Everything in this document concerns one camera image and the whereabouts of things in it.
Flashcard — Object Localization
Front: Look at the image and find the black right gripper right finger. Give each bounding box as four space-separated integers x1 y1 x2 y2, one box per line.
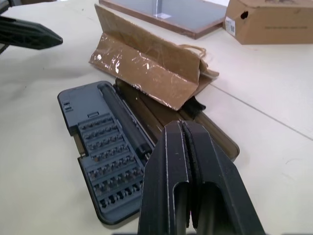
182 120 267 235

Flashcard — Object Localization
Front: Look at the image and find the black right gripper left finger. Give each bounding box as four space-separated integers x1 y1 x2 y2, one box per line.
137 120 197 235

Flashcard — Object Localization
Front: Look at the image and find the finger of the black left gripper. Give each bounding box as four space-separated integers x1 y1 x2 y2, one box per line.
0 18 64 51

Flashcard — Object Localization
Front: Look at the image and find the dark grey tool case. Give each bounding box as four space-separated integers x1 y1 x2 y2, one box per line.
57 78 241 222

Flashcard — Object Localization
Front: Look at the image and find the brown paper bag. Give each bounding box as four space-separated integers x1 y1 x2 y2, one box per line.
88 4 220 112

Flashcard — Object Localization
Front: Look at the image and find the brown twine loop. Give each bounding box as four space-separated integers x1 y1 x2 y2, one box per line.
178 44 214 65

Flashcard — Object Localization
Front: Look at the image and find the grey board with brown edge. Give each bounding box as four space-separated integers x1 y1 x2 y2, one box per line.
98 0 230 40

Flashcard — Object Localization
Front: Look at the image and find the brown cardboard box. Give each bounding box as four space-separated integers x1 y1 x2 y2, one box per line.
224 0 313 46

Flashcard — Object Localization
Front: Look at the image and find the clear acrylic post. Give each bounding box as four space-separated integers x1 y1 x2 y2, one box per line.
150 0 172 20

